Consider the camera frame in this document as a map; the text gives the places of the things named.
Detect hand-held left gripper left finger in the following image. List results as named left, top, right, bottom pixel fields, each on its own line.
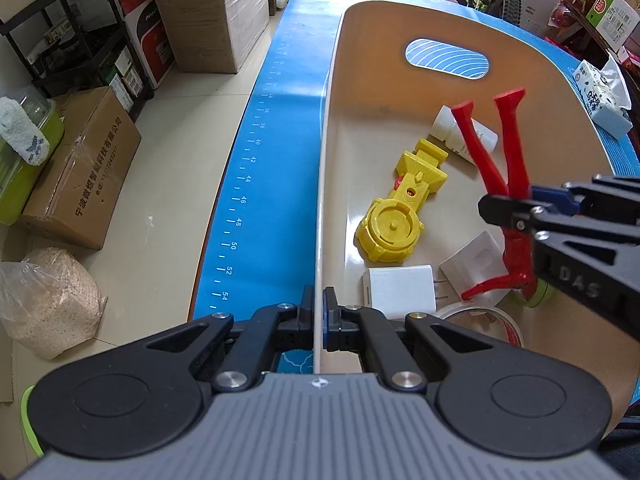
left=145, top=285, right=317, bottom=393

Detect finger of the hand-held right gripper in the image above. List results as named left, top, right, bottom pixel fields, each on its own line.
left=478, top=195, right=640, bottom=336
left=531, top=175, right=640, bottom=241

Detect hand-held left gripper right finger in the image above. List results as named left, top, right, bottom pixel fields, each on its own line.
left=322, top=286, right=496, bottom=393

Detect green round object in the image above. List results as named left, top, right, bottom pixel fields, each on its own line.
left=505, top=280, right=551, bottom=308

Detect red plastic pliers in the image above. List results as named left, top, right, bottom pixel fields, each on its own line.
left=451, top=87, right=543, bottom=301

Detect white wall charger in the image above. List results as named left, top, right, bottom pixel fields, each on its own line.
left=362, top=265, right=446, bottom=321

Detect white square adapter block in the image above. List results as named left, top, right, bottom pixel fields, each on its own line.
left=439, top=230, right=506, bottom=306

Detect clear adhesive tape roll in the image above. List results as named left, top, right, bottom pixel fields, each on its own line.
left=430, top=302, right=526, bottom=348

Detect yellow plastic toy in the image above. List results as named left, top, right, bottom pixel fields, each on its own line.
left=355, top=139, right=449, bottom=264

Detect white plastic bottle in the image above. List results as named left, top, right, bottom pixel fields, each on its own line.
left=431, top=105, right=499, bottom=167

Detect beige wooden tray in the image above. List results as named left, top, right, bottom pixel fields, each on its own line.
left=312, top=1, right=632, bottom=456

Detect white tissue pack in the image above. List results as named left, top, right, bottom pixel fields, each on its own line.
left=572, top=55, right=633, bottom=140

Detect dark wooden shelf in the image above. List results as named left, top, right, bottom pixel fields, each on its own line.
left=542, top=0, right=640, bottom=68

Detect blue silicone mat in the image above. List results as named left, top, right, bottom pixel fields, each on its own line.
left=189, top=0, right=640, bottom=406

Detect green white carton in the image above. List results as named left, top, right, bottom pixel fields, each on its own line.
left=585, top=0, right=640, bottom=53

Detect person's dark trousers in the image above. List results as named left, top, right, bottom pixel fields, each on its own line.
left=597, top=427, right=640, bottom=480

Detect clear bag of grain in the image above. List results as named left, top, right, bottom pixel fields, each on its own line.
left=0, top=247, right=108, bottom=361

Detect flat brown cardboard box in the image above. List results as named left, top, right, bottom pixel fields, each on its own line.
left=20, top=86, right=142, bottom=251

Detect red white appliance box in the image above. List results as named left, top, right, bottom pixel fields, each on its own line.
left=122, top=0, right=176, bottom=92

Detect green lidded container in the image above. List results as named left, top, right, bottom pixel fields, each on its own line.
left=0, top=95, right=66, bottom=226

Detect plastic-wrapped cardboard box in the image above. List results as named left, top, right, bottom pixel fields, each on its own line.
left=144, top=0, right=271, bottom=75

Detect white patterned cloth roll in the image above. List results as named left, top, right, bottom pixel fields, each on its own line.
left=0, top=97, right=51, bottom=166

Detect black metal rack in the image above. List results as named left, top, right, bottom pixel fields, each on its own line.
left=0, top=0, right=153, bottom=121

